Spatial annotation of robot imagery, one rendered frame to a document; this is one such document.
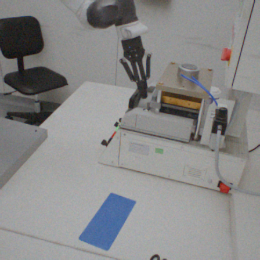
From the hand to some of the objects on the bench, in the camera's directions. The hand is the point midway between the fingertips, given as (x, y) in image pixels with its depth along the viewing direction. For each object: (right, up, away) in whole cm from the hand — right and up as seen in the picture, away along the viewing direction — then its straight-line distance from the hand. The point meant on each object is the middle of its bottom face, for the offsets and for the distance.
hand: (143, 89), depth 119 cm
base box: (+12, -28, +10) cm, 32 cm away
